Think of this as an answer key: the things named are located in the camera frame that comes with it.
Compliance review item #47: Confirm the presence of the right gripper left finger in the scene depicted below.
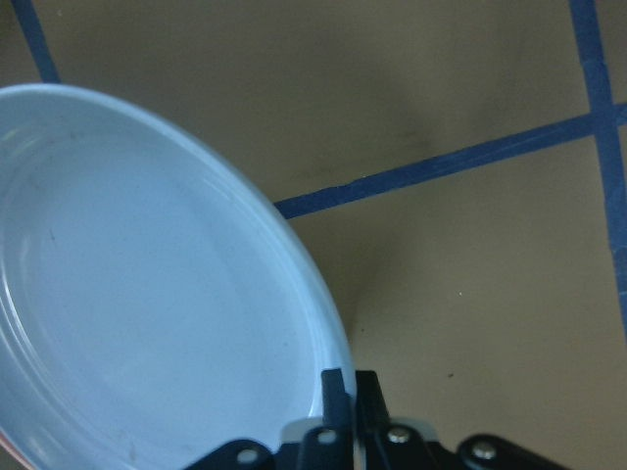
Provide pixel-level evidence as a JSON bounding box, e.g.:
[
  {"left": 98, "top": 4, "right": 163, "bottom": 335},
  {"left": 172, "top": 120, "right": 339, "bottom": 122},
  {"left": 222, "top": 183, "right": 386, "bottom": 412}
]
[{"left": 318, "top": 368, "right": 354, "bottom": 436}]

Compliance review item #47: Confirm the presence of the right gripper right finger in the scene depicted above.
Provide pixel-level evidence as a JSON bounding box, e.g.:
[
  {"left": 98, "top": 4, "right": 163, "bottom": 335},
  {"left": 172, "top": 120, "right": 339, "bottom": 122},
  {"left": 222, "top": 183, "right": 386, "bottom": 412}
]
[{"left": 355, "top": 370, "right": 391, "bottom": 441}]

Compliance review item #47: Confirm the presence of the blue plate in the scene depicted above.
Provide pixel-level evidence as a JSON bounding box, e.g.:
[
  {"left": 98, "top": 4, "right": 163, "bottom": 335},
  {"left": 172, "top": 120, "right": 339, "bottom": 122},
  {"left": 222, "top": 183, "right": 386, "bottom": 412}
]
[{"left": 1, "top": 84, "right": 356, "bottom": 469}]

